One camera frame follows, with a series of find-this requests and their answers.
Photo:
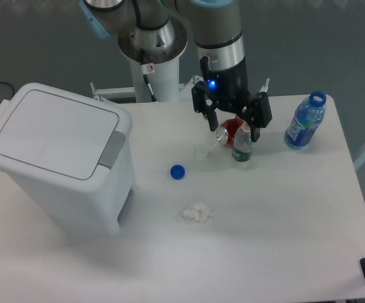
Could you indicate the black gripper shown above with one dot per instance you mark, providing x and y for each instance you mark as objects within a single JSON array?
[{"x": 228, "y": 91}]

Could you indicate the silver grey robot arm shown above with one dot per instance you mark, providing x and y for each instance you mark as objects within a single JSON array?
[{"x": 151, "y": 32}]

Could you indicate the red soda can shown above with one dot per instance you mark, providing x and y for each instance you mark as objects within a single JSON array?
[{"x": 225, "y": 132}]

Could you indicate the grey trash can push button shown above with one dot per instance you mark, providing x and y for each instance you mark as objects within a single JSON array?
[{"x": 112, "y": 149}]

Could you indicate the white plastic trash can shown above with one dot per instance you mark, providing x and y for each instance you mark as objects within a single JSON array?
[{"x": 50, "y": 144}]

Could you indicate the clear green label bottle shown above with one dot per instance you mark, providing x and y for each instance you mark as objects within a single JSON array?
[{"x": 242, "y": 144}]

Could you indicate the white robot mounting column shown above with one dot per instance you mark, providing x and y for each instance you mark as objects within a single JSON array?
[{"x": 163, "y": 78}]

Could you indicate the blue plastic drink bottle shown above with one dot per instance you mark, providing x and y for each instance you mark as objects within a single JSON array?
[{"x": 307, "y": 118}]

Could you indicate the blue bottle cap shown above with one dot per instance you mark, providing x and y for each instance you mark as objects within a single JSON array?
[{"x": 177, "y": 172}]

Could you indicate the crumpled white tissue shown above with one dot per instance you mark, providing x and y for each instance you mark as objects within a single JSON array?
[{"x": 198, "y": 212}]

